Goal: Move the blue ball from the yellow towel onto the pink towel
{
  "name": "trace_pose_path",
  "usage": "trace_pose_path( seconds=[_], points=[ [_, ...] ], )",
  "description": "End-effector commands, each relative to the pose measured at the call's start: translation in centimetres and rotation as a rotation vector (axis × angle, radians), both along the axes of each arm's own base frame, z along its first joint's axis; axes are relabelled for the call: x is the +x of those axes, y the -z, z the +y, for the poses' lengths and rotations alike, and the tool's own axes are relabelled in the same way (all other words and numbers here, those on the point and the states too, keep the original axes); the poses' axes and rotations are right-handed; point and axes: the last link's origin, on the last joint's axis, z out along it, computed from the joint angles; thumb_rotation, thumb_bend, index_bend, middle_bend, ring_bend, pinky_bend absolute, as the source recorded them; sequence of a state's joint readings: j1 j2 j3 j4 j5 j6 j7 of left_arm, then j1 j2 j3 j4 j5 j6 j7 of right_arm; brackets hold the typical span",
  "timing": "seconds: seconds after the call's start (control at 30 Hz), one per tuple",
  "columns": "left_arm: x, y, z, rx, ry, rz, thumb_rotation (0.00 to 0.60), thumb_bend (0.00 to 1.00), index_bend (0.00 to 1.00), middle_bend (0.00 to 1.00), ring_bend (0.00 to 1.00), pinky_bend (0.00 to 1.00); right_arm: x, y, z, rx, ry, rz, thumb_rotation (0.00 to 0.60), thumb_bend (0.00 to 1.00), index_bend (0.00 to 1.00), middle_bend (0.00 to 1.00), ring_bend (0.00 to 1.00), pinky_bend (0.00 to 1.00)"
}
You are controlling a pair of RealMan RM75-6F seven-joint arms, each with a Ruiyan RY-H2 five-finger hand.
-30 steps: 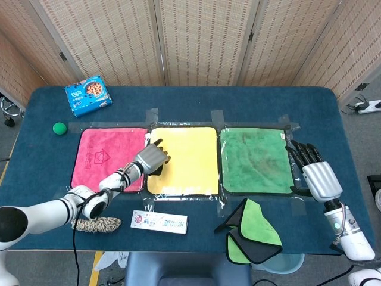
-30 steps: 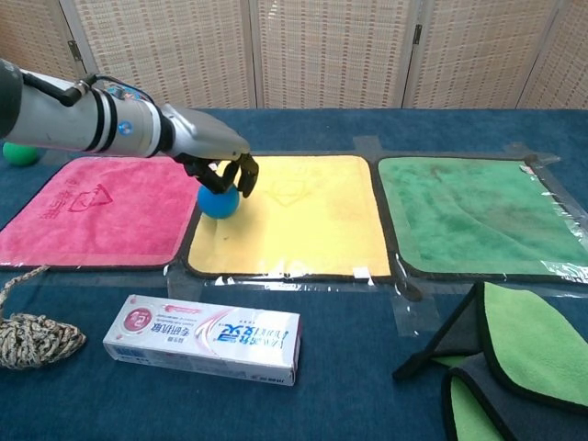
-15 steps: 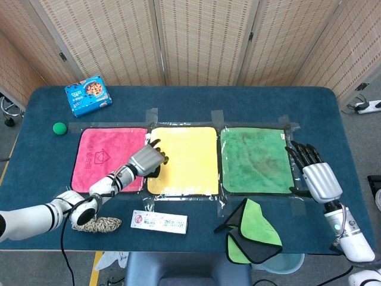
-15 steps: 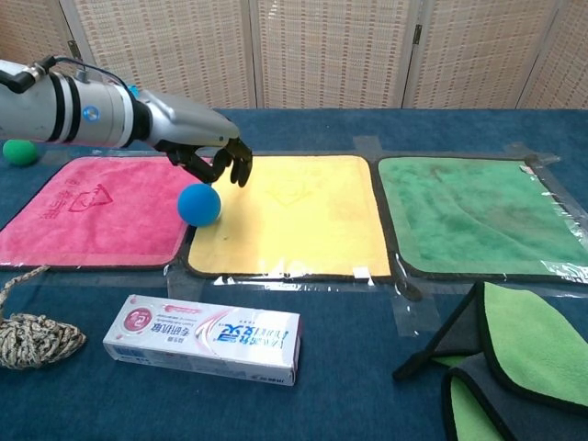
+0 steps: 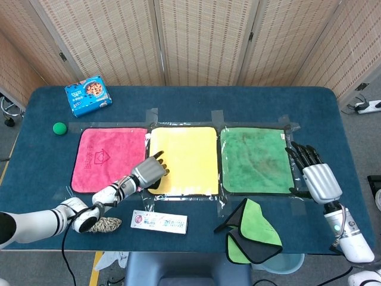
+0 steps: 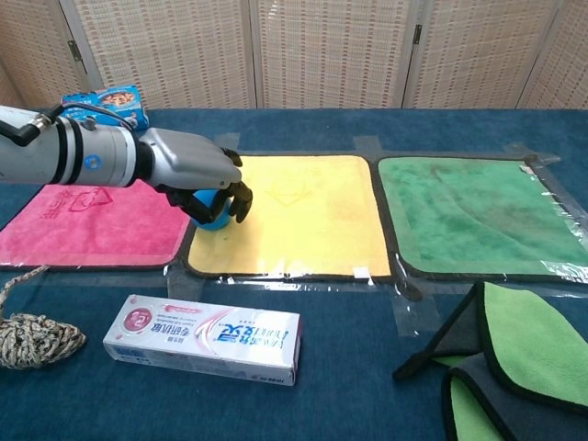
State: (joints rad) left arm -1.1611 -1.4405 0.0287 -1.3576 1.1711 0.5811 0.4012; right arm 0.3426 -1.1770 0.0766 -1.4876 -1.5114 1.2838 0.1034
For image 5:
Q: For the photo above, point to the white pink toothpaste box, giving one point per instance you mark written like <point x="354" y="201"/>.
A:
<point x="159" y="222"/>

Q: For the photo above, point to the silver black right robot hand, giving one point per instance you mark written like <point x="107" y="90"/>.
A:
<point x="323" y="181"/>

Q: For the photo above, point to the chrome stool base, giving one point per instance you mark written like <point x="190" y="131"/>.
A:
<point x="8" y="122"/>

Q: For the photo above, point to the green ball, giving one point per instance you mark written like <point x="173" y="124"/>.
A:
<point x="60" y="128"/>

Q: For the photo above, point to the green grey folded cloth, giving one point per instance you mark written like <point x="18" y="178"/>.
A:
<point x="256" y="226"/>

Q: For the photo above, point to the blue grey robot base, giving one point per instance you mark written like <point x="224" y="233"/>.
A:
<point x="178" y="268"/>

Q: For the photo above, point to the blue cookie box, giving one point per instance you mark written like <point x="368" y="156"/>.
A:
<point x="87" y="95"/>

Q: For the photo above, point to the white crumpled cloth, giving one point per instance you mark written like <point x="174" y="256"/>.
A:
<point x="114" y="259"/>

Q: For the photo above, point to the black box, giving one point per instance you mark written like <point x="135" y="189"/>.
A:
<point x="375" y="184"/>

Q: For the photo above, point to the beige woven folding screen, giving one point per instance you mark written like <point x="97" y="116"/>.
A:
<point x="208" y="44"/>

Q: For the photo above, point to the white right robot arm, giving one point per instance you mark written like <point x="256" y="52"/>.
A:
<point x="354" y="241"/>

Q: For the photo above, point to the pink cloth mat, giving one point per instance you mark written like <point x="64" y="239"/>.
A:
<point x="98" y="155"/>

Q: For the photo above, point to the teal plastic bucket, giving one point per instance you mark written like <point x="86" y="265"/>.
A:
<point x="285" y="263"/>

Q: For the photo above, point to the dark blue table cover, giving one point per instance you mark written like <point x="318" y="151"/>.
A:
<point x="208" y="104"/>

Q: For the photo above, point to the yellow cloth mat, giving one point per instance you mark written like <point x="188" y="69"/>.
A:
<point x="190" y="161"/>

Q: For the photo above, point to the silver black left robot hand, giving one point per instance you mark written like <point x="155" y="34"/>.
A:
<point x="147" y="172"/>

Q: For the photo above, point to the black metal screen hinge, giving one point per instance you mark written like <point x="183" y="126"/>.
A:
<point x="361" y="86"/>
<point x="62" y="56"/>
<point x="251" y="36"/>

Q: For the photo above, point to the green cloth mat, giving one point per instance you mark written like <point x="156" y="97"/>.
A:
<point x="256" y="161"/>

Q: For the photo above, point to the white power strip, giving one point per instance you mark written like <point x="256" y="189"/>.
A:
<point x="369" y="105"/>

